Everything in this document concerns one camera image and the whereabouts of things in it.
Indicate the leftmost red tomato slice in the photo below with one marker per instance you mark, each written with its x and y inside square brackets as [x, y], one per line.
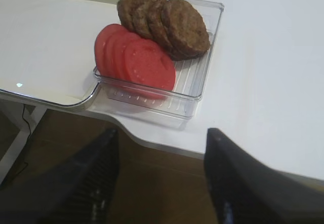
[100, 43]

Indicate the brown patty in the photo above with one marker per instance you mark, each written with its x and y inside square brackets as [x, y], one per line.
[139, 19]
[125, 10]
[185, 28]
[156, 26]

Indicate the red tomato slice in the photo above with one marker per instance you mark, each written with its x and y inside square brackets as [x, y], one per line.
[118, 53]
[147, 64]
[108, 53]
[100, 43]

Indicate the front brown patty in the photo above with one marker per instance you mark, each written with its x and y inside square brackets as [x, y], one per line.
[185, 28]

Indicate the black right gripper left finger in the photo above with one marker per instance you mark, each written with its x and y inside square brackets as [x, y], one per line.
[79, 190]

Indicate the cream rectangular tray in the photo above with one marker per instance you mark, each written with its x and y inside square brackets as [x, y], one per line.
[47, 49]

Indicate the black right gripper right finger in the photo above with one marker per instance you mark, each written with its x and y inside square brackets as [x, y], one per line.
[244, 190]

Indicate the front red tomato slice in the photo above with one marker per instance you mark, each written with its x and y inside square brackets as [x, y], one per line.
[147, 64]

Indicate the white table leg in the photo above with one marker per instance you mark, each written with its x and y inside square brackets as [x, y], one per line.
[26, 122]

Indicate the clear patty tomato container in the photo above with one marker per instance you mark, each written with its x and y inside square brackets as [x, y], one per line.
[181, 102]

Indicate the leftmost brown patty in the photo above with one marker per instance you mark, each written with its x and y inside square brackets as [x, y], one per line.
[125, 10]

